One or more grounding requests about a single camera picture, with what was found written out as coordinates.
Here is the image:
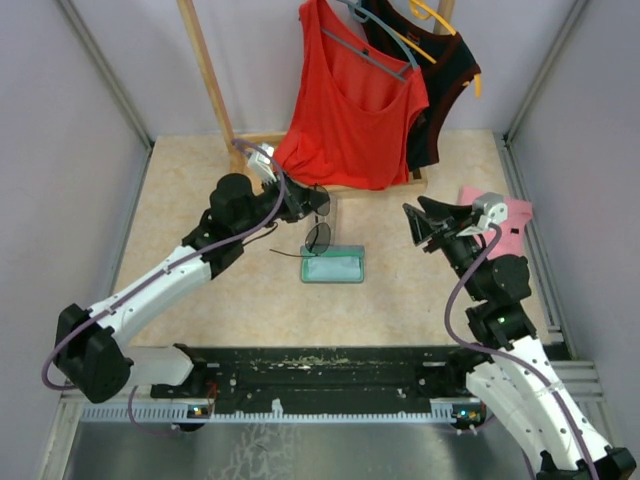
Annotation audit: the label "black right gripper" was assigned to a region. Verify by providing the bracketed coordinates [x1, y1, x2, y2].
[403, 195, 488, 300]

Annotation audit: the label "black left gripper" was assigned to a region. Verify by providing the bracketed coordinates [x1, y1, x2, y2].
[235, 168, 329, 239]

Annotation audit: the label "grey glasses case green lining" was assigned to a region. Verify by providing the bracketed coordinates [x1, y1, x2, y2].
[312, 194, 339, 247]

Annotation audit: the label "thin metal frame sunglasses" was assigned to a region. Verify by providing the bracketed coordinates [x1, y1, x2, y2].
[272, 185, 332, 258]

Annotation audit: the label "light blue cleaning cloth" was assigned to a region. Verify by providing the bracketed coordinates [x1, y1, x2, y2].
[301, 256, 364, 283]

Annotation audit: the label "blue-grey glasses case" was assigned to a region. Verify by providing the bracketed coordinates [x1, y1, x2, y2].
[300, 245, 365, 284]

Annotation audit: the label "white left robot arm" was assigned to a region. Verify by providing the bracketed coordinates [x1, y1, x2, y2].
[53, 173, 330, 404]

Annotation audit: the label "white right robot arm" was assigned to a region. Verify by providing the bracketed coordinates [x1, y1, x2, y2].
[403, 193, 637, 479]

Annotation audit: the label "wooden clothes rack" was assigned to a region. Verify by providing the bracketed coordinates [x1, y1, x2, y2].
[177, 0, 456, 186]

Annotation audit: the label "folded pink t-shirt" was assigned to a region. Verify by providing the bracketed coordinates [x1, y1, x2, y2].
[458, 186, 533, 259]

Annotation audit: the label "red tank top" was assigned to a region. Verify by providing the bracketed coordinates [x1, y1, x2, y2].
[275, 1, 428, 190]

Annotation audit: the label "black maroon-trimmed tank top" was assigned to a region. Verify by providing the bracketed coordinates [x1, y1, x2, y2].
[366, 0, 477, 171]

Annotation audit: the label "grey clothes hanger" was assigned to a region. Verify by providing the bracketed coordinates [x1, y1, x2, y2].
[320, 1, 421, 83]

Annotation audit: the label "yellow clothes hanger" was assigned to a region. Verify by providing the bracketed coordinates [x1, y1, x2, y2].
[408, 0, 483, 99]

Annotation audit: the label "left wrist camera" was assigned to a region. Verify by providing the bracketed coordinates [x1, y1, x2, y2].
[248, 143, 278, 185]

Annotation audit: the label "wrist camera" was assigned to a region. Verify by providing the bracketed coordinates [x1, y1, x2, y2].
[248, 143, 278, 185]
[458, 192, 508, 236]

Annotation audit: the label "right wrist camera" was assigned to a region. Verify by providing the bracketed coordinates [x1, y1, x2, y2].
[458, 192, 508, 236]

